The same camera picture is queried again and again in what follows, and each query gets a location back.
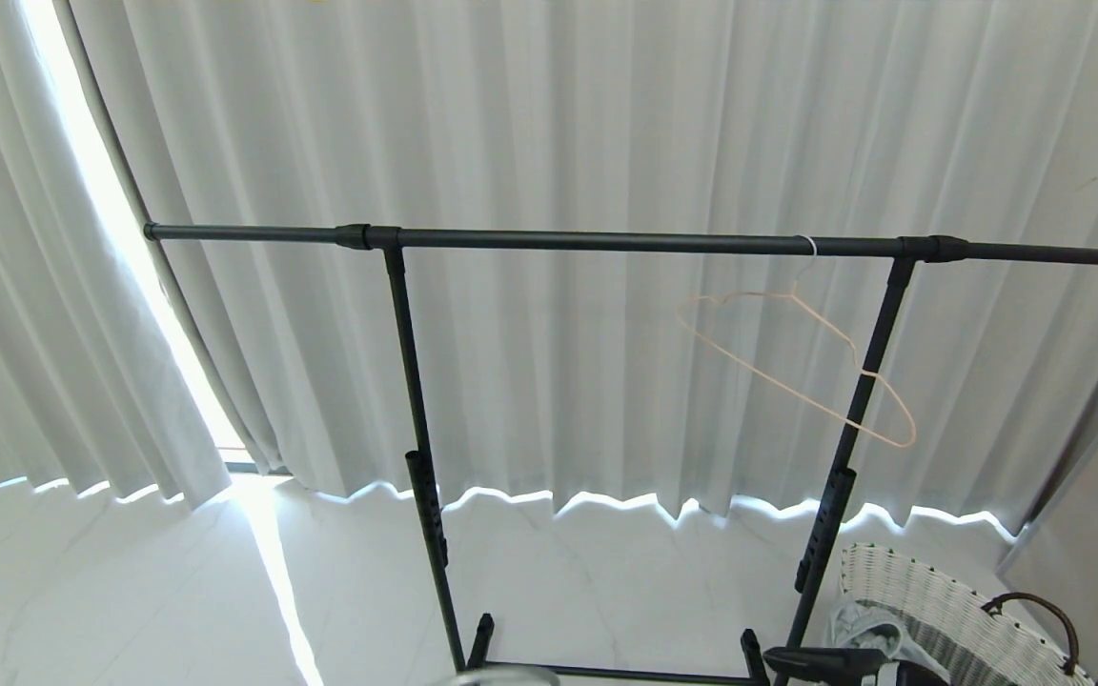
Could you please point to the black clothes rack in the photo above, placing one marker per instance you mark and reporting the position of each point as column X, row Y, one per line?
column 606, row 241

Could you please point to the white laundry basket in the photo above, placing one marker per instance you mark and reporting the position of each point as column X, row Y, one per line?
column 930, row 600

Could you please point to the white curtain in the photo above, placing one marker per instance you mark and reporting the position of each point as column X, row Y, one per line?
column 606, row 114
column 15, row 238

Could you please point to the pale grey garment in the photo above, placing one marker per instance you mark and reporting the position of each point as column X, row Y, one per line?
column 868, row 629

